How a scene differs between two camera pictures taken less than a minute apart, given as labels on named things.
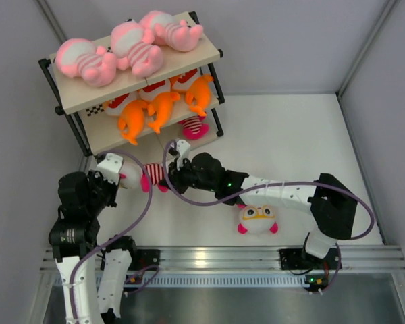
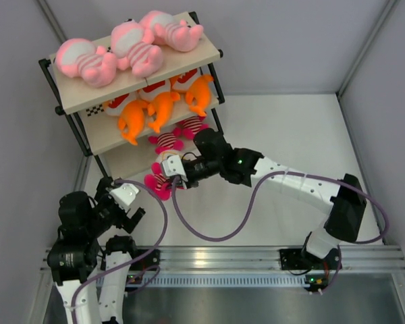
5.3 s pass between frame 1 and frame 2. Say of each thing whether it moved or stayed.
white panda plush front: moved
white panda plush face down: moved
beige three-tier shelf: stayed
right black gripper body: moved
